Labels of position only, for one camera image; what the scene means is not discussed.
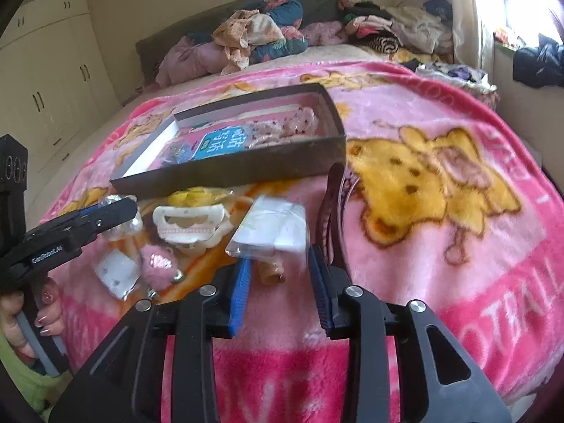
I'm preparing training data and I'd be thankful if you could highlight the yellow hair clip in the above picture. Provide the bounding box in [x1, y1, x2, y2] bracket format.
[170, 187, 232, 210]

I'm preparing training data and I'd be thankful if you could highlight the heap of mixed cloths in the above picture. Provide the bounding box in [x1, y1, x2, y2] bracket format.
[416, 62, 501, 98]

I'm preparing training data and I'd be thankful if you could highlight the person's left hand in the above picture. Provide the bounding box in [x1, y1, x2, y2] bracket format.
[0, 278, 67, 355]

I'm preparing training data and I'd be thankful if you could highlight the dark green headboard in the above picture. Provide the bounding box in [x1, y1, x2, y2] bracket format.
[136, 0, 344, 86]

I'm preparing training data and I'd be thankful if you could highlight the small tan hair clip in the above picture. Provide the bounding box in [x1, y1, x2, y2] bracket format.
[258, 262, 287, 285]

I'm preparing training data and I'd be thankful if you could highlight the small pink pillow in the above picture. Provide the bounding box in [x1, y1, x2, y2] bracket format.
[300, 21, 349, 47]

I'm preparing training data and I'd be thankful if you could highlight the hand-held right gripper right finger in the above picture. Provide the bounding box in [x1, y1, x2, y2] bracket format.
[307, 244, 514, 423]

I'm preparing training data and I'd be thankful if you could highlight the pink printed blanket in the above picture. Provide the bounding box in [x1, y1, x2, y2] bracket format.
[39, 62, 564, 423]

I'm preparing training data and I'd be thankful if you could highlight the cream curtain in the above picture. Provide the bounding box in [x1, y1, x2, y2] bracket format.
[449, 0, 494, 75]

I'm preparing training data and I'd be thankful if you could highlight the clear earring card packet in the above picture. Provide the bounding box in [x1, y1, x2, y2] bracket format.
[92, 249, 142, 300]

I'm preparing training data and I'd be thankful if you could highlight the person's left forearm green sleeve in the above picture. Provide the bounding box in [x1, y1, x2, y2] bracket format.
[0, 330, 73, 410]

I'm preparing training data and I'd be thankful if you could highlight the dark blue floral pillow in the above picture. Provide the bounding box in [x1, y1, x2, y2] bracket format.
[247, 0, 309, 60]

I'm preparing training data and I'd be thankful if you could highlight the peach floral cloth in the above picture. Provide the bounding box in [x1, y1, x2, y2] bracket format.
[213, 9, 287, 75]

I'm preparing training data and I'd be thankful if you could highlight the pink quilt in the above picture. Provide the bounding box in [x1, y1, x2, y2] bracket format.
[155, 35, 230, 89]

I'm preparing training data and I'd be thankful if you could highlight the dark jacket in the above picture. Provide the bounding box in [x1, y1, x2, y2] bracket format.
[513, 35, 564, 89]

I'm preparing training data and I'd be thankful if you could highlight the white hair claw clip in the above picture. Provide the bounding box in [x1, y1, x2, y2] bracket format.
[152, 203, 230, 254]

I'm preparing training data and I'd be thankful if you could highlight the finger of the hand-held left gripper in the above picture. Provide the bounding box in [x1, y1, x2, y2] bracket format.
[53, 197, 138, 253]
[26, 205, 104, 238]

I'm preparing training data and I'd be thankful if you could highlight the orange patterned cloth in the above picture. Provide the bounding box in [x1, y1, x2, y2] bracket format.
[493, 29, 525, 48]

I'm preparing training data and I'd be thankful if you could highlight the crinkled clear packet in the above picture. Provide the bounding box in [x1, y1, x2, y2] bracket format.
[99, 196, 144, 241]

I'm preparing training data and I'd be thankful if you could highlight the blue printed card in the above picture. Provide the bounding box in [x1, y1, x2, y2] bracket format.
[191, 125, 247, 161]

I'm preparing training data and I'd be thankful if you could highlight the pile of clothes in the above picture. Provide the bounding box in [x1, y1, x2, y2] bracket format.
[339, 0, 454, 65]

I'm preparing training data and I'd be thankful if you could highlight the pink floral scrunchie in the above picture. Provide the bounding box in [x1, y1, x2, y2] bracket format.
[247, 106, 320, 146]

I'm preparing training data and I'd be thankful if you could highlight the cream wardrobe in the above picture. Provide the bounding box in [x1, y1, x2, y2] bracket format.
[0, 0, 122, 177]

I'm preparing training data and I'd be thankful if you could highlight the dark red hair claw clip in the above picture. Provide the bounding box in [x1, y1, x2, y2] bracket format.
[315, 163, 362, 269]

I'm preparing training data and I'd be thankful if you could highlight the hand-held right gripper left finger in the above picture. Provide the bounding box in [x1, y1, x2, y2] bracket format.
[48, 258, 255, 423]

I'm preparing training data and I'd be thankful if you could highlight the pink fluffy hair clip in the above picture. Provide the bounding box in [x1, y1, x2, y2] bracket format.
[139, 244, 186, 296]

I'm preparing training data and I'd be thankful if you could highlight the pink shallow box tray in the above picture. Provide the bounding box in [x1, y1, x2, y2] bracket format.
[109, 83, 349, 199]

